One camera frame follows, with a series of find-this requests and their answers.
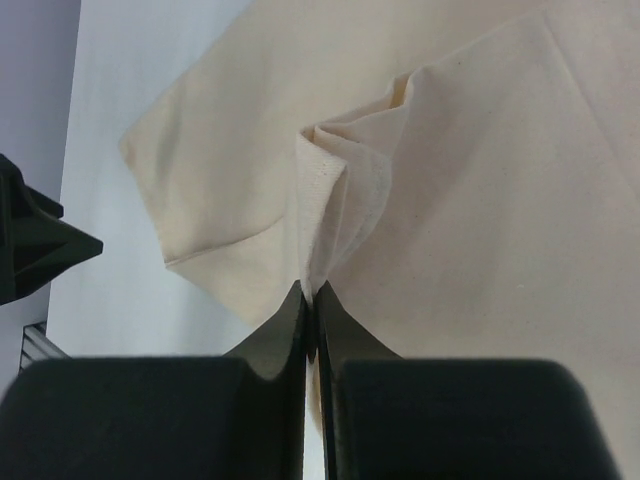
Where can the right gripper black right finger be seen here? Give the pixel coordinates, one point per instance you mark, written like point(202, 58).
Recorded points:
point(387, 417)

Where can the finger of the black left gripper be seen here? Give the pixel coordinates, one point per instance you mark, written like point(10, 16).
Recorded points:
point(36, 244)

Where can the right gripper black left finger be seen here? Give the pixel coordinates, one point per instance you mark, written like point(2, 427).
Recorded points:
point(235, 416)

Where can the aluminium front rail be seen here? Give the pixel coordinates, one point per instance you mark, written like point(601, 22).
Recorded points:
point(36, 346)

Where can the beige cloth mat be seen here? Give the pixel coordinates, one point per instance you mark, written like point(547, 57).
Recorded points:
point(465, 174)

